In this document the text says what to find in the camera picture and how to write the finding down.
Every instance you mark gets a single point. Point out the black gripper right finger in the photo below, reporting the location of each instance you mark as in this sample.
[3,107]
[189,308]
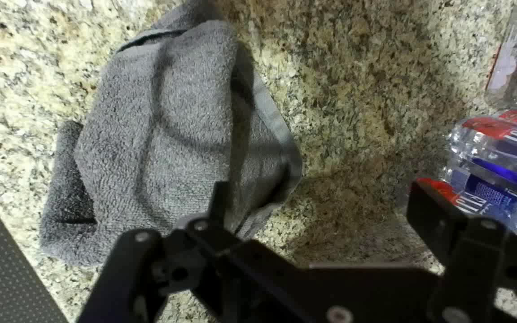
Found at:
[475,262]

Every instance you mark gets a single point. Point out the dark perforated mat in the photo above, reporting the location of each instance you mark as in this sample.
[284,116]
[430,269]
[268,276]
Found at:
[1,269]

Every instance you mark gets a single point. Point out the shrink-wrapped water bottle pack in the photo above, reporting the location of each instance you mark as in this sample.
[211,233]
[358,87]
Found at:
[498,161]

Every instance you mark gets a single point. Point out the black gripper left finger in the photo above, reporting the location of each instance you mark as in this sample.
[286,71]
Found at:
[127,279]

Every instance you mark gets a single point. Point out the grey terry towel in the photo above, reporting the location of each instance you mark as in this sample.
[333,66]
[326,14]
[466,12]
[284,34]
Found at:
[193,118]

